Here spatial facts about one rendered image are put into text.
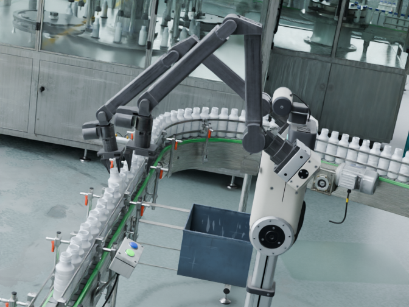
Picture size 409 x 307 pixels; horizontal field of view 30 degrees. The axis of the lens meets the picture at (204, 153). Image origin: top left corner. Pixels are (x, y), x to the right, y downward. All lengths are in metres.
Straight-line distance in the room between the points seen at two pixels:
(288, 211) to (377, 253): 3.10
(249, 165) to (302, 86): 3.65
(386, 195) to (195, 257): 1.37
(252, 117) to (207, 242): 0.95
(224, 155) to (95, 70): 2.12
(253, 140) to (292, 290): 2.62
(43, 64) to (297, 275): 2.71
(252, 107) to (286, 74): 5.52
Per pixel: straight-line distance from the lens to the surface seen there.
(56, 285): 2.56
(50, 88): 6.42
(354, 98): 8.09
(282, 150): 2.51
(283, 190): 2.72
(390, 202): 4.31
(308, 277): 5.23
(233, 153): 4.45
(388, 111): 8.15
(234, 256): 3.33
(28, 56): 6.42
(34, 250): 5.07
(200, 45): 2.47
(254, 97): 2.49
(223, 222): 3.60
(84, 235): 2.67
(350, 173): 4.16
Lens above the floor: 2.34
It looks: 19 degrees down
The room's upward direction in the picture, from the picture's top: 9 degrees clockwise
